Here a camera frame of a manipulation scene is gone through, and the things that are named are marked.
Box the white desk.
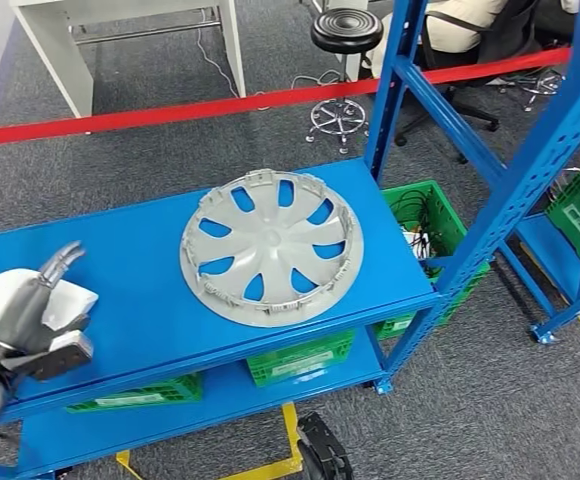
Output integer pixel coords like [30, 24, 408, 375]
[9, 0, 248, 119]

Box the white floor cable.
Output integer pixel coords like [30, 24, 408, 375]
[196, 7, 351, 111]

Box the chrome stool base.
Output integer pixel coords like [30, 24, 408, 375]
[500, 69, 566, 113]

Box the person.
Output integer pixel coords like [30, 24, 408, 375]
[369, 0, 511, 77]

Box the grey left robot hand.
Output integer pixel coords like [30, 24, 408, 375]
[0, 240, 91, 356]

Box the black cable bundle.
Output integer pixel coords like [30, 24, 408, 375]
[390, 190, 439, 260]

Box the red barrier tape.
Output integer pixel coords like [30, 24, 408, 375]
[0, 46, 571, 149]

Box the silver metal bowl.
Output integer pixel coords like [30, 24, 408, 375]
[550, 168, 580, 200]

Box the green plastic crate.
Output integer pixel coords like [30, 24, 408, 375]
[372, 180, 491, 340]
[246, 329, 357, 389]
[546, 142, 580, 272]
[64, 372, 204, 415]

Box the black round stool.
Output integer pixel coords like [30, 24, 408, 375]
[306, 7, 385, 155]

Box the grey wheel hubcap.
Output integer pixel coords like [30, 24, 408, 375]
[179, 168, 365, 329]

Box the blue metal shelf rack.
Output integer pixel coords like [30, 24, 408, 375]
[500, 142, 580, 346]
[0, 0, 580, 480]

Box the black office chair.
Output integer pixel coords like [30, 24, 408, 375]
[395, 0, 541, 164]

